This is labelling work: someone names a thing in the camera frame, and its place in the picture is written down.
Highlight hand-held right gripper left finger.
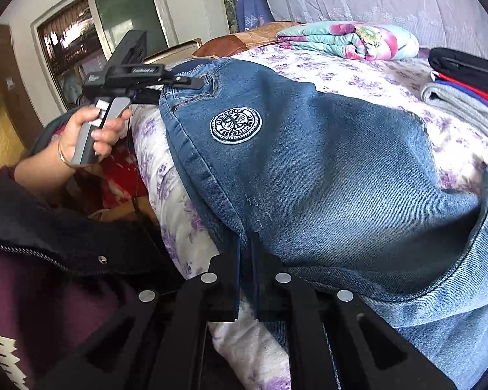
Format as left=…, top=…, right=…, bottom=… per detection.
left=36, top=236, right=242, bottom=390

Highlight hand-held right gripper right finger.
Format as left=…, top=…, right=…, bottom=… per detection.
left=251, top=231, right=457, bottom=390

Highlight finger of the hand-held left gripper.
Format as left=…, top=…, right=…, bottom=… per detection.
left=165, top=74, right=204, bottom=90
left=132, top=88, right=164, bottom=105

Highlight blue denim pants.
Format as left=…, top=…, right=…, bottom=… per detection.
left=158, top=58, right=488, bottom=390

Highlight person's left forearm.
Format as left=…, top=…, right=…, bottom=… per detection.
left=14, top=146, right=79, bottom=196

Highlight person's left hand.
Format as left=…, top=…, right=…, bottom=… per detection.
left=59, top=105, right=133, bottom=168

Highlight brown pillow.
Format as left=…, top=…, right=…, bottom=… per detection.
left=192, top=21, right=305, bottom=60

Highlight window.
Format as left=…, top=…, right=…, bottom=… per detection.
left=30, top=0, right=179, bottom=111

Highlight red patterned cloth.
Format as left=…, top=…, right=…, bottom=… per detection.
left=101, top=158, right=148, bottom=212

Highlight blue patterned hanging cloth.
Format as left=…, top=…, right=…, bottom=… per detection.
left=230, top=0, right=276, bottom=33

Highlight wooden door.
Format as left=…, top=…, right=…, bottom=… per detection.
left=0, top=24, right=45, bottom=171

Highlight person's black jacket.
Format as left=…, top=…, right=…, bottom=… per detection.
left=0, top=168, right=188, bottom=293

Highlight folded floral quilt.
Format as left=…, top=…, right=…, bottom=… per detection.
left=277, top=21, right=420, bottom=62

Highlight purple floral bed sheet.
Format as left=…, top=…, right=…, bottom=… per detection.
left=129, top=44, right=488, bottom=390

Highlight person's maroon shirt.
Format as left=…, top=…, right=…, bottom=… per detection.
left=0, top=244, right=163, bottom=390

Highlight grey folded garment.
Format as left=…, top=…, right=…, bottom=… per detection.
left=420, top=81, right=488, bottom=147

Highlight folded dark clothes stack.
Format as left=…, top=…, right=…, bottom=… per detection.
left=428, top=47, right=488, bottom=119

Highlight leaning wall panel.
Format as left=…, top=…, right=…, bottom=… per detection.
left=199, top=0, right=241, bottom=42

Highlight gold bracelet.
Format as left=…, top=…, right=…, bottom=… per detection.
left=58, top=140, right=79, bottom=168

